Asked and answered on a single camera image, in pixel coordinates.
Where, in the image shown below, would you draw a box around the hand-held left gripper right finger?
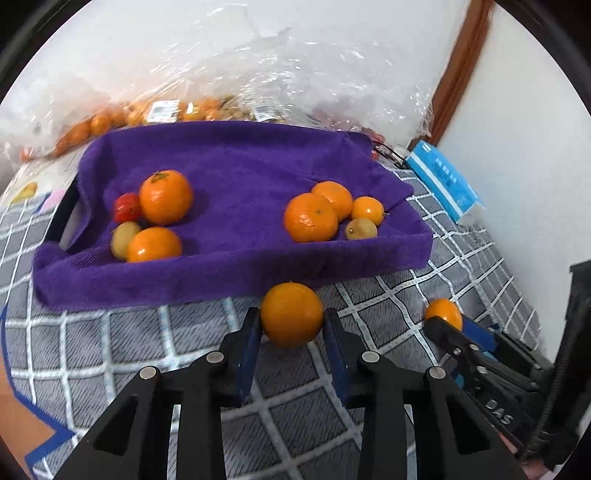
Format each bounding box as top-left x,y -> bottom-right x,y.
323,308 -> 529,480

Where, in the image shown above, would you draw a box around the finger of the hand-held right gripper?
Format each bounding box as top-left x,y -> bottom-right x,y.
462,318 -> 499,354
422,316 -> 543,393

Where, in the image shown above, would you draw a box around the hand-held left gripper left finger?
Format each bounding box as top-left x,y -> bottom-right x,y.
53,307 -> 264,480

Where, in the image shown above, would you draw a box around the small yellow-green fruit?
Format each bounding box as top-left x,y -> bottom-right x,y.
110,220 -> 141,260
345,217 -> 378,241

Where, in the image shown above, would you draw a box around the large orange mandarin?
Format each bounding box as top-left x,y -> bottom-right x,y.
283,192 -> 340,244

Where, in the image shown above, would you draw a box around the small oval mandarin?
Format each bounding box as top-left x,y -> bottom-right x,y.
351,196 -> 386,227

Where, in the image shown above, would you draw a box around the mandarin with green calyx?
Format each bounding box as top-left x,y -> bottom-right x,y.
139,169 -> 195,226

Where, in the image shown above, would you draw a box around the red cherry tomato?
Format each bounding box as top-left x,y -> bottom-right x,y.
114,193 -> 143,223

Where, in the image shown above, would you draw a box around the purple towel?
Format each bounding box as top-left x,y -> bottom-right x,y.
32,121 -> 435,311

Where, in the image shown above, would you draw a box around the black tray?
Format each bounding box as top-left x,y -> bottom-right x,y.
48,178 -> 88,250

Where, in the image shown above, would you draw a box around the clear bag of yellow-green fruits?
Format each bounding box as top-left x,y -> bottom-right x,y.
217,92 -> 282,123

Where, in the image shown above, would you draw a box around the grey checked star blanket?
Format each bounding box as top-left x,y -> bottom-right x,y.
0,166 -> 550,480

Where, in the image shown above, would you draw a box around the blue tissue pack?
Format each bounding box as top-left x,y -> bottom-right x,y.
406,140 -> 483,224

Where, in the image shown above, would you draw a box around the black eyeglasses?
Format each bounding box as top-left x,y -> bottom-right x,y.
372,141 -> 411,171

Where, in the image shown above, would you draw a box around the clear bag of cherry tomatoes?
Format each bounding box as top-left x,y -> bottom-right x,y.
277,69 -> 386,146

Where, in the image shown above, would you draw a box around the clear bag of mandarins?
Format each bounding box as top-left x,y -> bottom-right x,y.
124,28 -> 241,125
0,92 -> 127,162

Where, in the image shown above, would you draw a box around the crumpled clear plastic bag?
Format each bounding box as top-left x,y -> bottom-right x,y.
323,28 -> 437,139

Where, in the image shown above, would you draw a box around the black ribbed cable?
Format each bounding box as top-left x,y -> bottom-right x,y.
531,318 -> 585,462

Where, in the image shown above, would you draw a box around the brown wooden door frame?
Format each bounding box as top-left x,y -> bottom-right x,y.
416,0 -> 495,148

